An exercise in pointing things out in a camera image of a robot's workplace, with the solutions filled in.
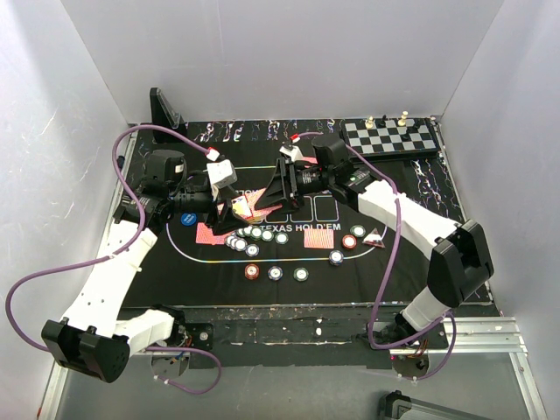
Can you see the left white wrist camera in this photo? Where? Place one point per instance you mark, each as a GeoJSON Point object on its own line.
{"type": "Point", "coordinates": [221, 174]}

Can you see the red poker chip stack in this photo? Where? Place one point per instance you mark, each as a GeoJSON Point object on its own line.
{"type": "Point", "coordinates": [251, 271]}

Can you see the black poker table mat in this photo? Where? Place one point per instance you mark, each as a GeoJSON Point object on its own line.
{"type": "Point", "coordinates": [178, 271]}

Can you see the spread blue white chips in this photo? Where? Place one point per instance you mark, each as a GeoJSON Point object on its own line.
{"type": "Point", "coordinates": [239, 244]}

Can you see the black device bottom corner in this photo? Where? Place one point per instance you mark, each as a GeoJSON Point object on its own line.
{"type": "Point", "coordinates": [397, 406]}

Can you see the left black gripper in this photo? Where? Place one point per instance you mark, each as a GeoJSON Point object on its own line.
{"type": "Point", "coordinates": [225, 220]}

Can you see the red playing card deck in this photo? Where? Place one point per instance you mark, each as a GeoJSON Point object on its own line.
{"type": "Point", "coordinates": [241, 208]}

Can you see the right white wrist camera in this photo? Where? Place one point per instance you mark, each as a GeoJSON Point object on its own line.
{"type": "Point", "coordinates": [292, 152]}

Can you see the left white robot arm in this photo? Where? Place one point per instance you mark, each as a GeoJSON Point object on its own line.
{"type": "Point", "coordinates": [88, 338]}

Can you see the black card shoe holder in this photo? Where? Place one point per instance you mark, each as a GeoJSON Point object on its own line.
{"type": "Point", "coordinates": [164, 115]}

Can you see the spread green chips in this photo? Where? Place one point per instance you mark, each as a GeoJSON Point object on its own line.
{"type": "Point", "coordinates": [260, 234]}

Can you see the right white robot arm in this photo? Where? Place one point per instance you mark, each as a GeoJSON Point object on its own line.
{"type": "Point", "coordinates": [458, 253]}

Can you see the blue small blind button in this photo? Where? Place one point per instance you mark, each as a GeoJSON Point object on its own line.
{"type": "Point", "coordinates": [188, 219]}

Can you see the black white chess board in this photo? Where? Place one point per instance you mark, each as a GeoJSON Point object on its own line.
{"type": "Point", "coordinates": [387, 143]}

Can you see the red cards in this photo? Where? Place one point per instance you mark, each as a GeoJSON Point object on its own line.
{"type": "Point", "coordinates": [310, 160]}
{"type": "Point", "coordinates": [318, 238]}
{"type": "Point", "coordinates": [205, 236]}

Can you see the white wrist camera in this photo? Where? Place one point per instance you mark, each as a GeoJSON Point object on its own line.
{"type": "Point", "coordinates": [221, 174]}
{"type": "Point", "coordinates": [292, 152]}

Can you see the white chess piece tall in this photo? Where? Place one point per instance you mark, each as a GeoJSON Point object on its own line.
{"type": "Point", "coordinates": [403, 119]}

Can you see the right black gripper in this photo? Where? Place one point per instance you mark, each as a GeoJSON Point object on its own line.
{"type": "Point", "coordinates": [276, 191]}

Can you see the green poker chip stack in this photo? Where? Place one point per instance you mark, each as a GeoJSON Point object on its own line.
{"type": "Point", "coordinates": [301, 274]}

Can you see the blue poker chip stack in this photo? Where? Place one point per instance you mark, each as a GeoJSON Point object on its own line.
{"type": "Point", "coordinates": [275, 273]}

